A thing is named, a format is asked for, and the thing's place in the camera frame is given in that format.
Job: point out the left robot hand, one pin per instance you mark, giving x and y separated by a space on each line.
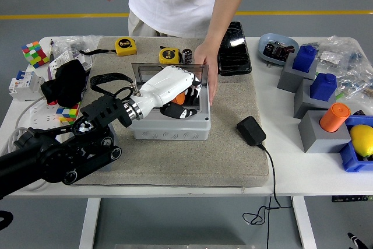
163 85

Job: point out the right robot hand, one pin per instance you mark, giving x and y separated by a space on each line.
360 241

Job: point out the person's left hand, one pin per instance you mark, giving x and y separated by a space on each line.
208 55

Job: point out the orange cylinder battery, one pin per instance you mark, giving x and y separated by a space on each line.
333 117
178 98

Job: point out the grey junction box tinted lid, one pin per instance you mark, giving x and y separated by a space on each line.
175 132

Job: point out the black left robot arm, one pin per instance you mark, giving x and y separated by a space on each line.
43 155

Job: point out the person's left forearm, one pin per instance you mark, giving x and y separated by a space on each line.
227 7

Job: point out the black cylindrical capacitor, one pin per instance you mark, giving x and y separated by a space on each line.
187 56

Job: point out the glossy black tray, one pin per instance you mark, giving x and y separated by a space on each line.
236 56

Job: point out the small yellow tape measure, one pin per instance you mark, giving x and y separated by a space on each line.
169 55

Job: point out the black table control panel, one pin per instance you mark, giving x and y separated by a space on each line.
349 198

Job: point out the white table leg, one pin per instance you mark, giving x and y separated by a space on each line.
88 222
304 222

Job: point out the blue-grey bowl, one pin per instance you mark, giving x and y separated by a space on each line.
271 37

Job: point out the dark electronic parts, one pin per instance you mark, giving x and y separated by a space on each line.
275 49

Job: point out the clear plastic bag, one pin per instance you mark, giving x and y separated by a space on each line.
73 43

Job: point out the grey-brown mat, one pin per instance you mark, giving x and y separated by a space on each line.
189 161

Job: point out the blue plastic bin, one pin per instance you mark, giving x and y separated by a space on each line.
349 161

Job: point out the white grey circuit breaker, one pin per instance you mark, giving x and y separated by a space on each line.
86 62

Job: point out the grey block holder square hole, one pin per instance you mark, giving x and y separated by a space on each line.
288 78
303 103

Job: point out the white printed card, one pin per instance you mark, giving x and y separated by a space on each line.
59 61

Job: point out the black cloth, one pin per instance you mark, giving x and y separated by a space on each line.
67 82

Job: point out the grey block holder round hole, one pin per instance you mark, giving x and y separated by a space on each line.
317 141
107 166

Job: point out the small multicolour puzzle cube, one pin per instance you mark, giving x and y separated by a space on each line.
68 113

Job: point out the yellow lemon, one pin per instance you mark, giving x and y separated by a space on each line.
362 139

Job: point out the large multicolour puzzle cube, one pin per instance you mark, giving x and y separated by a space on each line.
35 55

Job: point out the clear plastic bags of parts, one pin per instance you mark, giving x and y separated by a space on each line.
349 65

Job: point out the white circuit breaker blue switch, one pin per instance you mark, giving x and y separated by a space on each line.
24 84

